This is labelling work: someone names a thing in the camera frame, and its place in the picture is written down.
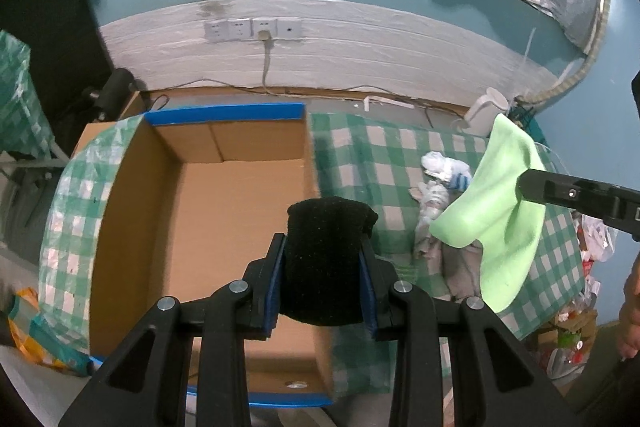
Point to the white electric kettle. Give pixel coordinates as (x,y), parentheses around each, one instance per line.
(482,112)

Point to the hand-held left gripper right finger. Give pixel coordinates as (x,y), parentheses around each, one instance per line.
(367,297)

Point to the green checked tablecloth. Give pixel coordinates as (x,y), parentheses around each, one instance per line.
(370,157)

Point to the white wall socket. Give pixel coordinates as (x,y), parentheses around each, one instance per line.
(240,30)
(264,26)
(290,29)
(217,31)

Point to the black sock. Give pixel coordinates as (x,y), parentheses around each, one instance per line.
(325,257)

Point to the white plastic strip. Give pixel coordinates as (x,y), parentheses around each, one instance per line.
(390,103)

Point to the black cylindrical device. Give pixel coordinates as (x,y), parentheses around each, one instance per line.
(117,87)

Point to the orange plastic bag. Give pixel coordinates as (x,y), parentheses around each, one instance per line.
(30,332)

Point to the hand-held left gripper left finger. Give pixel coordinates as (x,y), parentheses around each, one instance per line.
(277,287)

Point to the pile of colourful packages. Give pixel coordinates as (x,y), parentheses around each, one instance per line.
(570,332)

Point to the light green cloth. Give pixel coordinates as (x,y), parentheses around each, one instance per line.
(495,207)

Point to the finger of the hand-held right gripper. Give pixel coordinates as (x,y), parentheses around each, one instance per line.
(565,194)

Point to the grey garment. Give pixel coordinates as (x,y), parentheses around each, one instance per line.
(460,272)

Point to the blue-edged cardboard box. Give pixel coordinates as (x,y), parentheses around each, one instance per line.
(240,187)

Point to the pale patterned cloth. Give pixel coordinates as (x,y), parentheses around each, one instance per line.
(430,212)

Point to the white blue-striped sock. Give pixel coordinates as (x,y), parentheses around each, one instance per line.
(440,164)

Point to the person's right forearm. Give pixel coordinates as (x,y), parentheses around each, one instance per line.
(631,307)

